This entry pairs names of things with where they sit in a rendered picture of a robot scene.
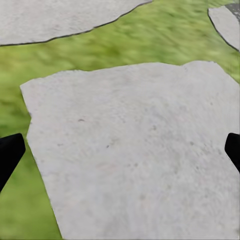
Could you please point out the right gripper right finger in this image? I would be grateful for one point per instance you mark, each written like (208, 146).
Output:
(232, 148)

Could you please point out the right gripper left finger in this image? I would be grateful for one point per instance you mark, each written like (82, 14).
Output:
(12, 148)

